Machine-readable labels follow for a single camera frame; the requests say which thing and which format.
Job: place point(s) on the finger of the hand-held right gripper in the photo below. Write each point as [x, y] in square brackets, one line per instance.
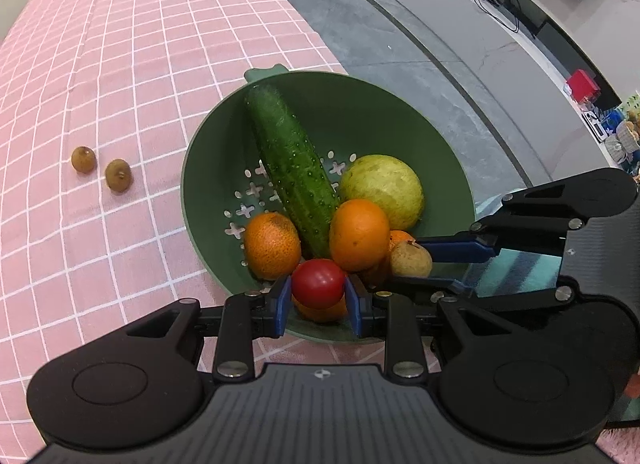
[425, 286]
[450, 250]

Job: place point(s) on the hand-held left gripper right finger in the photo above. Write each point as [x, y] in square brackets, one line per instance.
[352, 309]

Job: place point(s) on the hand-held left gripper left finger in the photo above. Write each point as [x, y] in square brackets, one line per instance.
[282, 306]

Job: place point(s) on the brown longan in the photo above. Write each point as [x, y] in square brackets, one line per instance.
[118, 175]
[410, 259]
[83, 159]

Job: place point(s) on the orange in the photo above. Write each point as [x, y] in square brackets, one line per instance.
[359, 234]
[272, 251]
[400, 236]
[320, 313]

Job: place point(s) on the red tomato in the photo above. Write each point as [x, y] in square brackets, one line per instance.
[317, 281]

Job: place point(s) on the yellow-green guava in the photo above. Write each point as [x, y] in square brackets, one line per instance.
[382, 184]

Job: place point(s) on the green cucumber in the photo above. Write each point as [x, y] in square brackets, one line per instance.
[290, 154]

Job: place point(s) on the green plastic colander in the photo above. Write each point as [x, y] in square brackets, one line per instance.
[360, 114]

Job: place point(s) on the beige plush item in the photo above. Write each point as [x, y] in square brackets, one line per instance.
[627, 137]

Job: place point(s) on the small white box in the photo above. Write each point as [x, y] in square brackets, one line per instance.
[595, 124]

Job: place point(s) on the red box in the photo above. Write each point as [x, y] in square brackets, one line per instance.
[583, 87]

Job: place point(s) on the pink fuzzy cloth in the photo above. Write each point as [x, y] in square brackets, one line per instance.
[622, 444]

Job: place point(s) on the white television cabinet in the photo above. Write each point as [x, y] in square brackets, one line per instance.
[475, 44]

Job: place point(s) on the pink checked tablecloth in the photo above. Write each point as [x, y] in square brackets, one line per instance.
[125, 69]

